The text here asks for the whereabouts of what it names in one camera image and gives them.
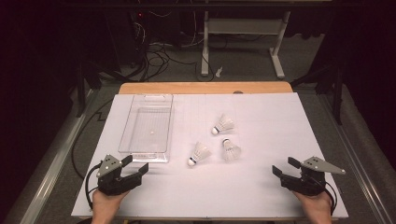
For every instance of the clear plastic tray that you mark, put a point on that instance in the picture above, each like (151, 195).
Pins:
(146, 130)

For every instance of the white metal desk frame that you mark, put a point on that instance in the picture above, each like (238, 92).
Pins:
(243, 26)

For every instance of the small white floor scrap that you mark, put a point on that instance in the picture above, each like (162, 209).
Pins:
(219, 72)

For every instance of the black metal stand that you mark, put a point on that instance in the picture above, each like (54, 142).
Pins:
(81, 90)
(337, 93)

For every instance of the aluminium floor rail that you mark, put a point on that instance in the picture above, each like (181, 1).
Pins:
(358, 161)
(53, 161)

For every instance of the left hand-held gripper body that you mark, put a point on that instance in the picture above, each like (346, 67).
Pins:
(115, 185)

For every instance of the person's right hand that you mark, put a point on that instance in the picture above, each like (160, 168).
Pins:
(317, 208)

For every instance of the black computer tower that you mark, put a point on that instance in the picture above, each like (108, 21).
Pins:
(127, 37)

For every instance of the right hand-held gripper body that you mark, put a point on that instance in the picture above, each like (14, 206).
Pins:
(306, 185)

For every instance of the person's left hand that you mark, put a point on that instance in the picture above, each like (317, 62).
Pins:
(106, 208)

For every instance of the white shuttlecock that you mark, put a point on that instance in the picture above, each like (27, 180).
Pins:
(200, 153)
(224, 123)
(232, 151)

